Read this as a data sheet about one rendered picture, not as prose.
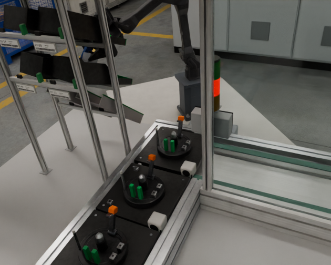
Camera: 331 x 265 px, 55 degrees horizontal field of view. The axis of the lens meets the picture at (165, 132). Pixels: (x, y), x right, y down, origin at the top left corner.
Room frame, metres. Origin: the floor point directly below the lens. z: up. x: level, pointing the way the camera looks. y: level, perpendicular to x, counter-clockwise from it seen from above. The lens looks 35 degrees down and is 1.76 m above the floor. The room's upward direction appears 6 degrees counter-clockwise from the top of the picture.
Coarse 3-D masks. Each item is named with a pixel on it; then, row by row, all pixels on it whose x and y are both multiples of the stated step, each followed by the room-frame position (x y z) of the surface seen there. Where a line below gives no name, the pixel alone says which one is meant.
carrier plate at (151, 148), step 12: (168, 132) 1.11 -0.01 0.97; (192, 132) 1.09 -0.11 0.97; (156, 144) 1.04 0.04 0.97; (192, 144) 1.01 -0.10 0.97; (144, 156) 0.97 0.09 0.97; (156, 156) 0.96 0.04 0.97; (192, 156) 0.94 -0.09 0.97; (156, 168) 0.91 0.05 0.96; (168, 168) 0.88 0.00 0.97; (180, 168) 0.88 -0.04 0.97
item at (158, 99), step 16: (160, 80) 1.83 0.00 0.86; (176, 80) 1.81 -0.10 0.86; (112, 96) 1.69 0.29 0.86; (128, 96) 1.67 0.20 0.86; (144, 96) 1.65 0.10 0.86; (160, 96) 1.63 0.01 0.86; (176, 96) 1.61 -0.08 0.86; (144, 112) 1.47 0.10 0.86; (160, 112) 1.46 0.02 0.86; (176, 112) 1.44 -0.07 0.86
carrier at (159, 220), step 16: (128, 176) 0.86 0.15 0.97; (144, 176) 0.78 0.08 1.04; (160, 176) 0.85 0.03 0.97; (176, 176) 0.84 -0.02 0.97; (112, 192) 0.79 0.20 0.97; (128, 192) 0.76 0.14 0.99; (144, 192) 0.75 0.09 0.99; (160, 192) 0.75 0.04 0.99; (176, 192) 0.76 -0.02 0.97; (96, 208) 0.73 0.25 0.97; (128, 208) 0.71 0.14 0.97; (144, 208) 0.70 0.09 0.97; (160, 208) 0.70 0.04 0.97; (144, 224) 0.64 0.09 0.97; (160, 224) 0.62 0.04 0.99
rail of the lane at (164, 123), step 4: (156, 120) 1.23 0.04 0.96; (160, 120) 1.22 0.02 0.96; (164, 120) 1.22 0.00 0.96; (156, 124) 1.20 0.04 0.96; (160, 124) 1.19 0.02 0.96; (164, 124) 1.19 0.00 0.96; (168, 124) 1.19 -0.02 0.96; (172, 124) 1.18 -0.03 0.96; (176, 124) 1.18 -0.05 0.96; (184, 124) 1.17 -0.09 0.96; (172, 128) 1.15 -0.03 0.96; (176, 128) 1.15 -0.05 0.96; (184, 128) 1.14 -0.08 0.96; (188, 128) 1.15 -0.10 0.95; (196, 132) 1.10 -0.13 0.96
